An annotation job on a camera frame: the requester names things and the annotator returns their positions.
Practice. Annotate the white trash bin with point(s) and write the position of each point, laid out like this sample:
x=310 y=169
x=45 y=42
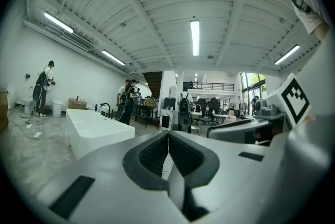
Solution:
x=57 y=109

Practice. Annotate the dark staircase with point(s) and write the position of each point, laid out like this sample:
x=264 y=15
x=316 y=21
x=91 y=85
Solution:
x=154 y=84

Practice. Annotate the black bathtub faucet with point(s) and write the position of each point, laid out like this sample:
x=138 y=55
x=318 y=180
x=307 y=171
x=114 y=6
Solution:
x=105 y=110

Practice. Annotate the grey ceiling air duct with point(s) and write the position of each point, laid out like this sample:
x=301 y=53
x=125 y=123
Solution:
x=78 y=39

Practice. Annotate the ceiling light tube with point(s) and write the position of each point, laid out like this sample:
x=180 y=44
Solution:
x=195 y=37
x=287 y=54
x=58 y=22
x=113 y=57

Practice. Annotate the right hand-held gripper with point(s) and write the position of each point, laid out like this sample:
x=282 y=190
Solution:
x=290 y=102

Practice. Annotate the white power strip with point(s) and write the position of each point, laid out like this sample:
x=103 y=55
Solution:
x=37 y=134
x=28 y=125

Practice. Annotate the black office chair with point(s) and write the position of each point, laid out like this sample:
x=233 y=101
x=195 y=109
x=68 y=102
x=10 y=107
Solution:
x=201 y=110
x=214 y=107

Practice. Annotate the white bathtub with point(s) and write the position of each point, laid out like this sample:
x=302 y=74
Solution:
x=96 y=131

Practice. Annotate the black balcony railing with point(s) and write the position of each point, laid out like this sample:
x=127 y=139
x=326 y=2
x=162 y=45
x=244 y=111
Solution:
x=209 y=86

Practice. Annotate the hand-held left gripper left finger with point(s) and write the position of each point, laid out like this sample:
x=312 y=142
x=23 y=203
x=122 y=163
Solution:
x=110 y=191

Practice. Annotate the white toilet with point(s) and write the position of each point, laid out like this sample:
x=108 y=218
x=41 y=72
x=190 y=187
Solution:
x=28 y=100

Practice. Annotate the cardboard box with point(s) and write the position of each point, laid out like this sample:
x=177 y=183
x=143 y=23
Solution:
x=77 y=104
x=4 y=110

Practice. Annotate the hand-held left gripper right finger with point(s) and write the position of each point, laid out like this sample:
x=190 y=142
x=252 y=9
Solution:
x=235 y=178

